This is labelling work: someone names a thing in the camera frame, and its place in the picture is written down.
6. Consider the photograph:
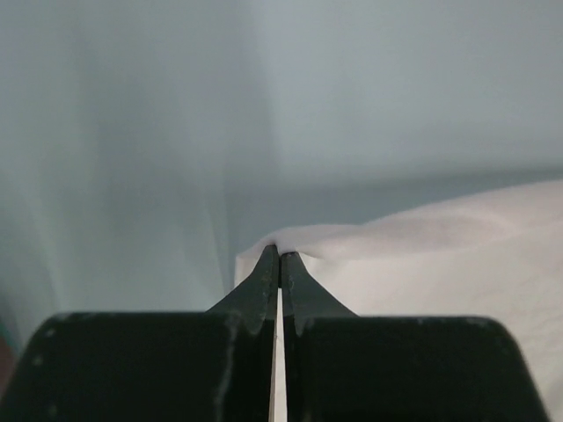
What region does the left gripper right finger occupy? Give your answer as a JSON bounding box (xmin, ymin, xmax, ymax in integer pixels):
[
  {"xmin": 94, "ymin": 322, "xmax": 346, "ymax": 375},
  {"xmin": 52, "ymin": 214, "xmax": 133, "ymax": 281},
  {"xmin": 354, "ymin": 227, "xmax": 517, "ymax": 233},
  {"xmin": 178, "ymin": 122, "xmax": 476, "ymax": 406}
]
[{"xmin": 280, "ymin": 253, "xmax": 548, "ymax": 421}]

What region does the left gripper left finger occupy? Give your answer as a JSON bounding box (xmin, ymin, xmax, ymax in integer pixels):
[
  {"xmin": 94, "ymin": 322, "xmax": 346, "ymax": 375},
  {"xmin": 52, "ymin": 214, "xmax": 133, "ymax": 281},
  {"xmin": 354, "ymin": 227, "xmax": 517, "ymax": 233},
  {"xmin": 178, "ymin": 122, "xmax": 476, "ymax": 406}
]
[{"xmin": 1, "ymin": 245, "xmax": 279, "ymax": 421}]

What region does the white printed t shirt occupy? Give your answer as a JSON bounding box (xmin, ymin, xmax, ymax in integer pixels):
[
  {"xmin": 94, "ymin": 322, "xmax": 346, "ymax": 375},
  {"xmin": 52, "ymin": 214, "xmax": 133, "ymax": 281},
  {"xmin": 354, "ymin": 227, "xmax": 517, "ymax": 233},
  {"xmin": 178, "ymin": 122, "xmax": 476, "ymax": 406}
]
[{"xmin": 234, "ymin": 180, "xmax": 562, "ymax": 421}]

